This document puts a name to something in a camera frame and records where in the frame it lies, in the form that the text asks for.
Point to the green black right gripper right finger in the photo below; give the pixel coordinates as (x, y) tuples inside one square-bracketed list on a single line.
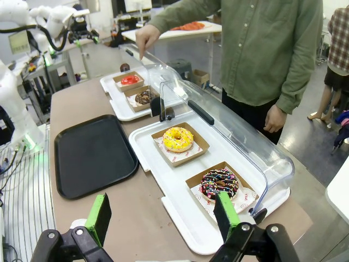
[(226, 215)]

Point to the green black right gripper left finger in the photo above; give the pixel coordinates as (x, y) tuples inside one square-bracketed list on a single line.
[(95, 215)]

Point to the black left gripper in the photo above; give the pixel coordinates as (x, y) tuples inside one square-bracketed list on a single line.
[(80, 30)]

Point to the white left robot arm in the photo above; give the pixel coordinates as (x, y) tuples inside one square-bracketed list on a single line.
[(51, 19)]

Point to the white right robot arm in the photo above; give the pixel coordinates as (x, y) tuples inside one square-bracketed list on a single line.
[(13, 109)]

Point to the person's right forearm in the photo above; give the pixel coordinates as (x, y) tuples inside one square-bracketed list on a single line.
[(185, 13)]

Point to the person's left forearm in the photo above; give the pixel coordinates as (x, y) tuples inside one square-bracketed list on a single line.
[(302, 68)]

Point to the chocolate donut with rainbow sprinkles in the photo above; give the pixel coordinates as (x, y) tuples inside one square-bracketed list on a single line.
[(210, 188)]

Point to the brown cardboard donut box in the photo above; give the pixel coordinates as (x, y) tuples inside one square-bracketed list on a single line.
[(120, 79), (193, 181), (200, 148), (131, 102)]

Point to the red glazed donut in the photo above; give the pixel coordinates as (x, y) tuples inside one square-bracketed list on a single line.
[(130, 80)]

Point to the black plastic serving tray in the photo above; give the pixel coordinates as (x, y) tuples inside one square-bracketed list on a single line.
[(92, 155)]

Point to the chocolate donut with nuts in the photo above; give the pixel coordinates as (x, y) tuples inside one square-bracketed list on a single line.
[(141, 98)]

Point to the yellow sprinkled donut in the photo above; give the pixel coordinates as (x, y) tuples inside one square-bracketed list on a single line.
[(174, 142)]

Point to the person's right hand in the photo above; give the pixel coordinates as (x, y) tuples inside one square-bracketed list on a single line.
[(147, 35)]

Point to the person's left hand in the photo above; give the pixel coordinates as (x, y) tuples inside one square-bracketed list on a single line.
[(275, 120)]

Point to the grey metal cart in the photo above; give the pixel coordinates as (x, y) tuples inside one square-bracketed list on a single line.
[(54, 71)]

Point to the large white display case base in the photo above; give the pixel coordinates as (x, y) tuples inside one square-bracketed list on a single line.
[(169, 188)]

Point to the white label card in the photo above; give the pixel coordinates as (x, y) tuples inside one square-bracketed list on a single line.
[(19, 43)]

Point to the small white display case base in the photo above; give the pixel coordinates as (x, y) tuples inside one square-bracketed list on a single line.
[(117, 103)]

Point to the small clear dome cover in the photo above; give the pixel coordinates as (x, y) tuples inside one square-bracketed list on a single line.
[(161, 72)]

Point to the large clear dome cover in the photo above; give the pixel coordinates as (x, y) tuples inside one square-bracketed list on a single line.
[(245, 136)]

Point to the white background table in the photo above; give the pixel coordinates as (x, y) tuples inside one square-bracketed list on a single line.
[(180, 34)]

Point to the grey plastic stool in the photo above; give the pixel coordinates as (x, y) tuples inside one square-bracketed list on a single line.
[(180, 66)]

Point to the person's black trousers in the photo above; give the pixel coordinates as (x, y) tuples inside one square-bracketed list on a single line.
[(245, 112)]

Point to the orange cloth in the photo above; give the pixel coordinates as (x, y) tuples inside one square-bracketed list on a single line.
[(191, 26)]

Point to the small open cardboard box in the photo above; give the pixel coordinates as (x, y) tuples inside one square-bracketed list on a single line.
[(200, 77)]

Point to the white power strip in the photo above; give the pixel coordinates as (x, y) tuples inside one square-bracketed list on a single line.
[(215, 88)]

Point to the person's green shirt torso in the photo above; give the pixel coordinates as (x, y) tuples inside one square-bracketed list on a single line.
[(256, 49)]

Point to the bystander in plaid shirt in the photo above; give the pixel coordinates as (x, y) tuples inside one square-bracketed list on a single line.
[(338, 54)]

